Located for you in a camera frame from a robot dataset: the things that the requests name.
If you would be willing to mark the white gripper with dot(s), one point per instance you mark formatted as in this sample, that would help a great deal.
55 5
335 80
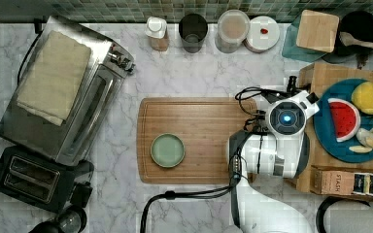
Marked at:
300 106

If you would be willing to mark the black drawer handle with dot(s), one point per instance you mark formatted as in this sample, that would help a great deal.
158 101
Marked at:
292 88

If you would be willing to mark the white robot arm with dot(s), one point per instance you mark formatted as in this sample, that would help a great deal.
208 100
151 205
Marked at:
275 149

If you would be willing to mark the toy watermelon slice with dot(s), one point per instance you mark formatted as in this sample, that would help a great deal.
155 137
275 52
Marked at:
345 117

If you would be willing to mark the teal plate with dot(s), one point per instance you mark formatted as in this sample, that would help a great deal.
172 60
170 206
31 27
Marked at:
324 128

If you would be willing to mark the yellow toy lemon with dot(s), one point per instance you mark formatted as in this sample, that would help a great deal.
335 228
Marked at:
362 97

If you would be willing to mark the tea bag box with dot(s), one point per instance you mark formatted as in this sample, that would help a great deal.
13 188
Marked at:
341 182

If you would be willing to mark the teal canister with wooden lid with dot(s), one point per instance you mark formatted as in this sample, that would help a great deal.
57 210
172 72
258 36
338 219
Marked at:
311 36

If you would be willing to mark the toy banana slices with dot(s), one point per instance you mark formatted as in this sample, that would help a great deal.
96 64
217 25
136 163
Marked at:
365 138

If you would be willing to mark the white lidded pink jar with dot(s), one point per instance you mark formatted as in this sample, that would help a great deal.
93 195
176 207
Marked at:
263 35

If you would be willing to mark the wooden spoon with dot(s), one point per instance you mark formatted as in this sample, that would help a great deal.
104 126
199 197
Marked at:
348 40

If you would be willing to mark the clear jar with cereal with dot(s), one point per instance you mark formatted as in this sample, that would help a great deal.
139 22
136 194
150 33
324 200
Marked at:
233 27

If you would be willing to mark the black utensil holder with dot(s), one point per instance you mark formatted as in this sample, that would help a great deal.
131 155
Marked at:
360 25

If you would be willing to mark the paper towel roll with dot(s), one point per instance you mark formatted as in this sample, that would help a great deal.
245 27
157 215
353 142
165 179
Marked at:
347 217

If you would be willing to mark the black paper towel holder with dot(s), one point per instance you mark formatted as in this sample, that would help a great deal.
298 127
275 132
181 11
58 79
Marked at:
326 203

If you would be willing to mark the bamboo cutting board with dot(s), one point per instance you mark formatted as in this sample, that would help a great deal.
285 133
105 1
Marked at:
203 124

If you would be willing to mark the dark grey cup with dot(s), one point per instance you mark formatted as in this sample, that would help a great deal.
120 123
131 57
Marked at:
193 29

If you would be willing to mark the green ceramic bowl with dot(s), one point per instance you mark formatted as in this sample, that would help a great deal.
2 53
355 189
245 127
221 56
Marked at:
167 150

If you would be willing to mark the white capped orange bottle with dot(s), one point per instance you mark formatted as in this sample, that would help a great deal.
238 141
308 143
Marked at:
156 30

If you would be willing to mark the stainless steel toaster oven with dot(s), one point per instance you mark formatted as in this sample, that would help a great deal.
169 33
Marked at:
68 144

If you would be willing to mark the folded beige towel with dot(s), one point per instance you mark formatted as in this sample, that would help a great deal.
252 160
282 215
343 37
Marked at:
53 81

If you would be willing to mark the black round lid with knob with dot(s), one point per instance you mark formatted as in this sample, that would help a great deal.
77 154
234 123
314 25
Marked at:
71 220

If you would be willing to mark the black two-slot toaster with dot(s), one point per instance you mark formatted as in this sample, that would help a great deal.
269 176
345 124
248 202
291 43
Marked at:
47 185

